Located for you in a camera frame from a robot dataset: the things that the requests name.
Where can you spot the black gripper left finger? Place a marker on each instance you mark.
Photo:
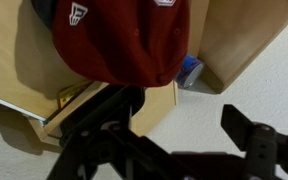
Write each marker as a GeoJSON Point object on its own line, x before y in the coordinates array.
{"type": "Point", "coordinates": [84, 156]}

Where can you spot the yellow sticker label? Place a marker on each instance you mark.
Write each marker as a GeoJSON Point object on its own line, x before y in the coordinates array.
{"type": "Point", "coordinates": [69, 93]}

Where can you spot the black cap with yellow logo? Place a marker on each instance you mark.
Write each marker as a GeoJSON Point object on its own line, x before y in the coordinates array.
{"type": "Point", "coordinates": [44, 11]}

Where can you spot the brown wooden cabinet block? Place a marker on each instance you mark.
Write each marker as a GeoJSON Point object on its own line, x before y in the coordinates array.
{"type": "Point", "coordinates": [237, 40]}

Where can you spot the light wooden drawer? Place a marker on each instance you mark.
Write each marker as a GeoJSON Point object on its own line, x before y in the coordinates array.
{"type": "Point", "coordinates": [10, 50]}

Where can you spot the maroon baseball cap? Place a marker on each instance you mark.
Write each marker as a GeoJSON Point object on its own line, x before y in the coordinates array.
{"type": "Point", "coordinates": [117, 43]}

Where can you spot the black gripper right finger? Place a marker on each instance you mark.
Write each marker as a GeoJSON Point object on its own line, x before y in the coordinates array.
{"type": "Point", "coordinates": [264, 153]}

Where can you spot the black glossy item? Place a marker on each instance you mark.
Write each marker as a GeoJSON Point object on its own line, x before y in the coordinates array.
{"type": "Point", "coordinates": [100, 100]}

